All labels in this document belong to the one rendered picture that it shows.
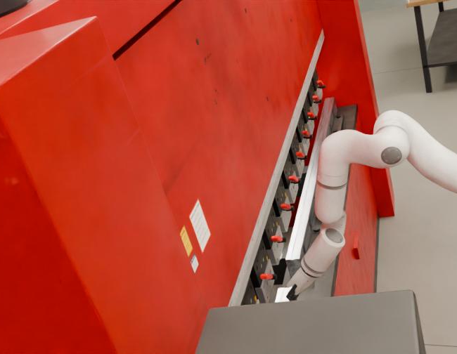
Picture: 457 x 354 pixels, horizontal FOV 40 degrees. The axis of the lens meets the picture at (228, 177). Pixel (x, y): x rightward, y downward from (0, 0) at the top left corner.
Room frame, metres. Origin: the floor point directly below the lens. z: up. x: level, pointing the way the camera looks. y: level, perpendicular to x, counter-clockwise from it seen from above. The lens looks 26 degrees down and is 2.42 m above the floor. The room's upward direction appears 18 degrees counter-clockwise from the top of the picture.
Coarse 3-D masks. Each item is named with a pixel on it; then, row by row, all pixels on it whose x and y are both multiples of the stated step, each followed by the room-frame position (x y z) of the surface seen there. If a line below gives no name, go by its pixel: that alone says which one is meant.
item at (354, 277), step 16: (352, 176) 2.92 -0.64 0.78; (368, 176) 3.50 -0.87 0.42; (352, 192) 2.82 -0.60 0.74; (368, 192) 3.36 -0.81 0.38; (352, 208) 2.73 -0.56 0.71; (368, 208) 3.24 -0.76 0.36; (352, 224) 2.63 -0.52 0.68; (368, 224) 3.11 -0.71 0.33; (352, 240) 2.54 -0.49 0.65; (368, 240) 2.99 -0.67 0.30; (352, 256) 2.46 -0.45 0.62; (368, 256) 2.88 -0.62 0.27; (352, 272) 2.38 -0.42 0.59; (368, 272) 2.78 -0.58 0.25; (336, 288) 2.02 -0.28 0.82; (352, 288) 2.30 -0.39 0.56; (368, 288) 2.68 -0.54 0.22
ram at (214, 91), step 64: (192, 0) 1.75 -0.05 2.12; (256, 0) 2.38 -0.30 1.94; (128, 64) 1.29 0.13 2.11; (192, 64) 1.61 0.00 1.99; (256, 64) 2.17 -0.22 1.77; (192, 128) 1.49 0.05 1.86; (256, 128) 1.97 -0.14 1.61; (192, 192) 1.37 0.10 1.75; (256, 192) 1.79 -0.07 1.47; (192, 256) 1.26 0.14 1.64
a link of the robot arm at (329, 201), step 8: (320, 184) 1.60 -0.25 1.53; (320, 192) 1.60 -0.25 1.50; (328, 192) 1.58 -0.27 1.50; (336, 192) 1.58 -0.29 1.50; (344, 192) 1.59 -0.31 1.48; (320, 200) 1.60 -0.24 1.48; (328, 200) 1.59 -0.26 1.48; (336, 200) 1.58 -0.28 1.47; (344, 200) 1.60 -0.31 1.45; (320, 208) 1.60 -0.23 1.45; (328, 208) 1.59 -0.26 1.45; (336, 208) 1.59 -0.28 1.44; (320, 216) 1.61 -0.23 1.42; (328, 216) 1.59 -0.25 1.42; (336, 216) 1.59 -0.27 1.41; (344, 216) 1.66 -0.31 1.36; (328, 224) 1.71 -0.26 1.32; (336, 224) 1.70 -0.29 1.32; (344, 224) 1.69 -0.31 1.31; (344, 232) 1.70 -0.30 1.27
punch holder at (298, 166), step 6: (294, 138) 2.40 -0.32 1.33; (294, 144) 2.38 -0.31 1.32; (294, 150) 2.36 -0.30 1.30; (300, 150) 2.44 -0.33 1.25; (294, 156) 2.33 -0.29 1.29; (294, 162) 2.33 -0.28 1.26; (300, 162) 2.39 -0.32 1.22; (294, 168) 2.33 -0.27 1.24; (300, 168) 2.37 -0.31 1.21; (300, 174) 2.35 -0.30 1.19
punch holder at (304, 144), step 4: (300, 116) 2.61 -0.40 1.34; (300, 120) 2.59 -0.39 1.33; (300, 124) 2.57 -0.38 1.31; (304, 124) 2.65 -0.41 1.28; (296, 128) 2.51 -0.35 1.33; (300, 128) 2.55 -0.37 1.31; (304, 128) 2.63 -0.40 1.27; (296, 132) 2.52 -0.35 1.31; (300, 132) 2.53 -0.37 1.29; (300, 136) 2.52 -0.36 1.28; (300, 140) 2.51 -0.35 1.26; (304, 140) 2.56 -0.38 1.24; (308, 140) 2.62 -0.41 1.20; (300, 144) 2.51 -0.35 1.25; (304, 144) 2.54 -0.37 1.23; (308, 144) 2.61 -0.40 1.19; (304, 148) 2.52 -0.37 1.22; (308, 148) 2.59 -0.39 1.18; (304, 152) 2.51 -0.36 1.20
